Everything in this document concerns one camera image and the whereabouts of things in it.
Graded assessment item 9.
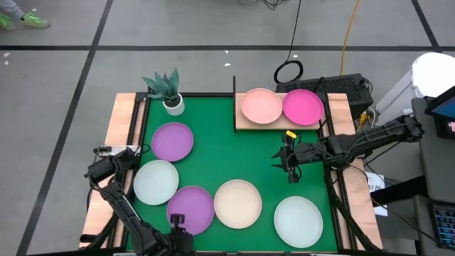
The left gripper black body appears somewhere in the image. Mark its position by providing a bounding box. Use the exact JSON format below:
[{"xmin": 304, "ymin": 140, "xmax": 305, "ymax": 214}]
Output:
[{"xmin": 156, "ymin": 223, "xmax": 196, "ymax": 256}]

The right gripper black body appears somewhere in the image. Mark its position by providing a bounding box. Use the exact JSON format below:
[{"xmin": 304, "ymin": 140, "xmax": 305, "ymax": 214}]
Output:
[{"xmin": 284, "ymin": 130, "xmax": 323, "ymax": 185}]

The purple plate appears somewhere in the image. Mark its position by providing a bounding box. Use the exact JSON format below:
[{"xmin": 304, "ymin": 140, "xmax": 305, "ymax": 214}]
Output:
[
  {"xmin": 166, "ymin": 185, "xmax": 216, "ymax": 236},
  {"xmin": 151, "ymin": 122, "xmax": 195, "ymax": 164}
]

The pale white plate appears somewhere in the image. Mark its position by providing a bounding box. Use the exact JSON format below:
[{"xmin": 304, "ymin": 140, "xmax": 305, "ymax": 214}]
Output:
[{"xmin": 133, "ymin": 159, "xmax": 180, "ymax": 206}]

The magenta plate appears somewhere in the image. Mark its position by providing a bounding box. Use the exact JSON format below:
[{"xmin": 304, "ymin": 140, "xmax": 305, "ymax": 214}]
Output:
[{"xmin": 282, "ymin": 88, "xmax": 325, "ymax": 127}]

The salmon pink plate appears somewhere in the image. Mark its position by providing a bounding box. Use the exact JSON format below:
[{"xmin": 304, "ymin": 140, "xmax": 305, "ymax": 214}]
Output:
[{"xmin": 240, "ymin": 87, "xmax": 284, "ymax": 125}]

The mint green plate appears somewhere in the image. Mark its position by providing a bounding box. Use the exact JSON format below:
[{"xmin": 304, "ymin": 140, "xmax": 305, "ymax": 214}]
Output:
[{"xmin": 273, "ymin": 196, "xmax": 324, "ymax": 249}]

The cream beige plate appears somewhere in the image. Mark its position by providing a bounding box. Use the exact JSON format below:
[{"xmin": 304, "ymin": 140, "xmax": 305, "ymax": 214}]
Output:
[{"xmin": 213, "ymin": 178, "xmax": 263, "ymax": 230}]

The green table mat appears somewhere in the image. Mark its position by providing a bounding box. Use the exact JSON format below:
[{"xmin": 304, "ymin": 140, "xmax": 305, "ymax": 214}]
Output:
[{"xmin": 126, "ymin": 96, "xmax": 338, "ymax": 252}]

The black computer case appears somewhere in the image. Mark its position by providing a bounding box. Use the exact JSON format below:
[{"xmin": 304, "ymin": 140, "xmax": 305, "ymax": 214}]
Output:
[{"xmin": 275, "ymin": 73, "xmax": 375, "ymax": 120}]

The white paper sheet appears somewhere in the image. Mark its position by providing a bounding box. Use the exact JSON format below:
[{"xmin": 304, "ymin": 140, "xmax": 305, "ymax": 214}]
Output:
[{"xmin": 364, "ymin": 171, "xmax": 389, "ymax": 218}]

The black desk beam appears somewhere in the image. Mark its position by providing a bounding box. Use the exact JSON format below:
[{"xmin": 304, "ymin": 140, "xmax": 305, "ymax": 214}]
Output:
[{"xmin": 369, "ymin": 176, "xmax": 429, "ymax": 207}]

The snake plant in white pot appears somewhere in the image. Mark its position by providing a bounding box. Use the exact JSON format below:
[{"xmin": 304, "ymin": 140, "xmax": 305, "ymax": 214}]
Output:
[{"xmin": 141, "ymin": 66, "xmax": 186, "ymax": 117}]

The grey desk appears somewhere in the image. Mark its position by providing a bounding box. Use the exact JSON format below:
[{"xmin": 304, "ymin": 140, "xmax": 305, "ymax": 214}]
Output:
[{"xmin": 412, "ymin": 95, "xmax": 455, "ymax": 256}]

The black tablet screen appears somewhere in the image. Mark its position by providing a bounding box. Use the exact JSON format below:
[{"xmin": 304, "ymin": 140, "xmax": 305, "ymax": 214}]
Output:
[{"xmin": 424, "ymin": 85, "xmax": 455, "ymax": 140}]

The black keyboard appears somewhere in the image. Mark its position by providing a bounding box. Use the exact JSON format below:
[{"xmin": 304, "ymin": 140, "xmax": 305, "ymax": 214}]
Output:
[{"xmin": 429, "ymin": 202, "xmax": 455, "ymax": 250}]

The person's green shoe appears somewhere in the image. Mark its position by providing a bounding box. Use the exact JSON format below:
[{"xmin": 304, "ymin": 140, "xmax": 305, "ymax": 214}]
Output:
[
  {"xmin": 19, "ymin": 11, "xmax": 51, "ymax": 30},
  {"xmin": 0, "ymin": 13, "xmax": 17, "ymax": 32}
]

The person's leg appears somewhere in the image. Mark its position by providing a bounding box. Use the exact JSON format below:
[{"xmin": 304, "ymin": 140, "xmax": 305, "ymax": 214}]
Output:
[{"xmin": 0, "ymin": 0, "xmax": 26, "ymax": 21}]

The wooden shelf with black frame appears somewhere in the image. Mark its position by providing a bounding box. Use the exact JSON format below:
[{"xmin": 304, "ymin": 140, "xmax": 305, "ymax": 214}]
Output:
[{"xmin": 232, "ymin": 74, "xmax": 327, "ymax": 133}]

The black coiled floor cable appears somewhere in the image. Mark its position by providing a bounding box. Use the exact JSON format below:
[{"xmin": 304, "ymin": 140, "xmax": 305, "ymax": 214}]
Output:
[{"xmin": 272, "ymin": 0, "xmax": 305, "ymax": 85}]

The black aluminium rig frame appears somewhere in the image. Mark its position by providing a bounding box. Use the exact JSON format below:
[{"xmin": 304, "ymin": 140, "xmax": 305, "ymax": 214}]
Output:
[{"xmin": 78, "ymin": 91, "xmax": 383, "ymax": 256}]

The yellow floor cable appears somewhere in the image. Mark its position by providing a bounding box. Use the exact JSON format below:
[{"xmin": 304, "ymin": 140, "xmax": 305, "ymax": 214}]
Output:
[{"xmin": 339, "ymin": 0, "xmax": 362, "ymax": 76}]

